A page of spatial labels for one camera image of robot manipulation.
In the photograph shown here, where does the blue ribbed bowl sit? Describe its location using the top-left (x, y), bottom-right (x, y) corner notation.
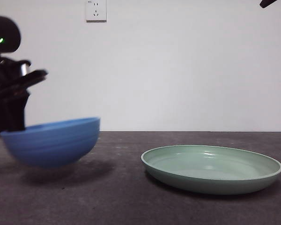
top-left (0, 116), bottom-right (101, 168)

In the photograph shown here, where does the green round plate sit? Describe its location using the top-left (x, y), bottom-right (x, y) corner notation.
top-left (140, 144), bottom-right (281, 195)

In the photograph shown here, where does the white wall socket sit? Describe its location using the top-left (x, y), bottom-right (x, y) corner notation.
top-left (85, 0), bottom-right (107, 23)

